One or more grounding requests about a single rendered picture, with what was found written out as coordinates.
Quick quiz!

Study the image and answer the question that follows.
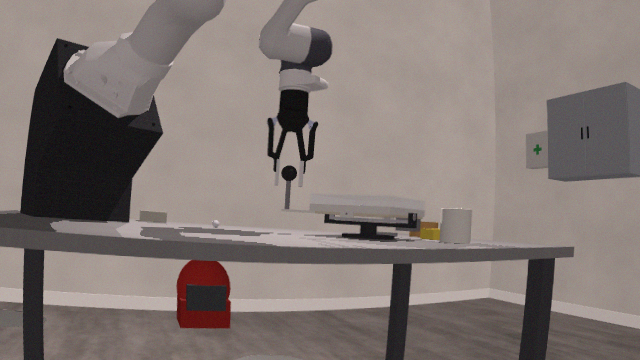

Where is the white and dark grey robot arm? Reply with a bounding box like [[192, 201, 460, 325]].
[[64, 0, 332, 118]]

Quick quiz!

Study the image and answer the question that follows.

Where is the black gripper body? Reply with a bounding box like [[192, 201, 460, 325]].
[[277, 89, 309, 133]]

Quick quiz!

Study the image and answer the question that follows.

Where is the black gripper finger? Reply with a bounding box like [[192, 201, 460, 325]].
[[296, 118, 318, 187], [267, 117, 291, 186]]

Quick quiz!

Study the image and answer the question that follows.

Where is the white mug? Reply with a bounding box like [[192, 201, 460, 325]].
[[440, 208, 472, 244]]

